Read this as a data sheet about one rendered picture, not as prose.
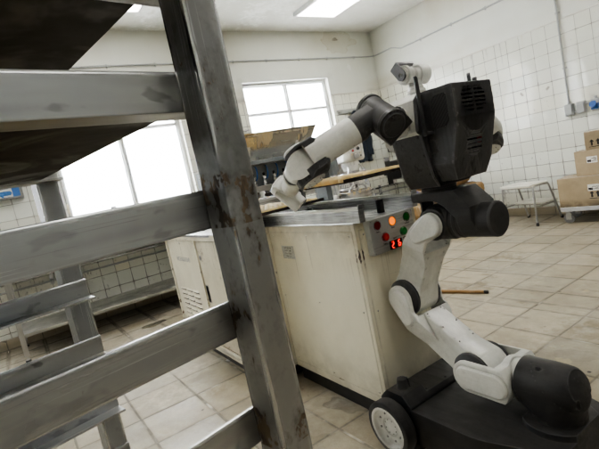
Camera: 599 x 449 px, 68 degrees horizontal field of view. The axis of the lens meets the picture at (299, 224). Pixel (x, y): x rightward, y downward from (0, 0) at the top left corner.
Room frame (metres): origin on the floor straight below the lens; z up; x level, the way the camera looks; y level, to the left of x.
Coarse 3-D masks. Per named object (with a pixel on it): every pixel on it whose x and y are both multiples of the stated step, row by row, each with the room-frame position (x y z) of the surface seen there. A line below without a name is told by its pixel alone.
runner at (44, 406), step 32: (192, 320) 0.32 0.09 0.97; (224, 320) 0.34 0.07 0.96; (128, 352) 0.28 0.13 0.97; (160, 352) 0.30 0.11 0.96; (192, 352) 0.31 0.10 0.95; (32, 384) 0.25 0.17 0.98; (64, 384) 0.26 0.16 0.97; (96, 384) 0.27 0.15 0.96; (128, 384) 0.28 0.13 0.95; (0, 416) 0.23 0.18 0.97; (32, 416) 0.24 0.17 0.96; (64, 416) 0.25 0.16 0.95; (0, 448) 0.23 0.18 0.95
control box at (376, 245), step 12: (384, 216) 1.70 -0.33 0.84; (396, 216) 1.74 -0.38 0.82; (372, 228) 1.67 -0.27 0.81; (384, 228) 1.70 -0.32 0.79; (396, 228) 1.73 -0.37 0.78; (408, 228) 1.77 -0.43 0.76; (372, 240) 1.66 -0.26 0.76; (396, 240) 1.72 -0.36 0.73; (372, 252) 1.67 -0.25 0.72; (384, 252) 1.69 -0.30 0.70
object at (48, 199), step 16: (48, 192) 0.65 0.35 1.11; (48, 208) 0.65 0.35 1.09; (64, 208) 0.66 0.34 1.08; (64, 272) 0.65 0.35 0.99; (80, 272) 0.66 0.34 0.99; (80, 304) 0.66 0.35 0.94; (80, 320) 0.65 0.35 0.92; (80, 336) 0.65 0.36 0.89; (112, 432) 0.65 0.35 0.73; (112, 448) 0.65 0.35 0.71
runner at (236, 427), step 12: (252, 408) 0.34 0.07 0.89; (240, 420) 0.33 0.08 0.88; (252, 420) 0.34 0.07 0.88; (216, 432) 0.32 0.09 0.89; (228, 432) 0.32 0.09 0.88; (240, 432) 0.33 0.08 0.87; (252, 432) 0.34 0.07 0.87; (204, 444) 0.31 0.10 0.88; (216, 444) 0.31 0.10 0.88; (228, 444) 0.32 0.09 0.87; (240, 444) 0.33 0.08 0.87; (252, 444) 0.34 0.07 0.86
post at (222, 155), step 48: (192, 0) 0.32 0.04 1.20; (192, 48) 0.32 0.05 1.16; (192, 96) 0.33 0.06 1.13; (192, 144) 0.34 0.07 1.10; (240, 144) 0.33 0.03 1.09; (240, 192) 0.33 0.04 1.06; (240, 240) 0.32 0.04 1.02; (240, 288) 0.32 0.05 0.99; (240, 336) 0.34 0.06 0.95; (288, 336) 0.34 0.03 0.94; (288, 384) 0.33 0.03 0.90; (288, 432) 0.32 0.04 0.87
